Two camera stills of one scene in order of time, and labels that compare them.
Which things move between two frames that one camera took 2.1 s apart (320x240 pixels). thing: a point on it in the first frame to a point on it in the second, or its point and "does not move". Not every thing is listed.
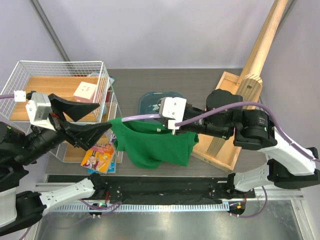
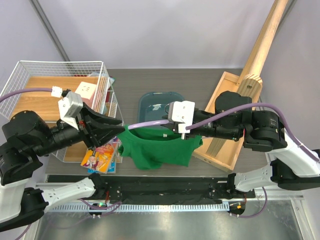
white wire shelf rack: (75, 96) does not move
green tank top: (151, 144) does not move
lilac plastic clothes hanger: (125, 118) to (136, 125)
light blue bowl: (110, 80) does not move
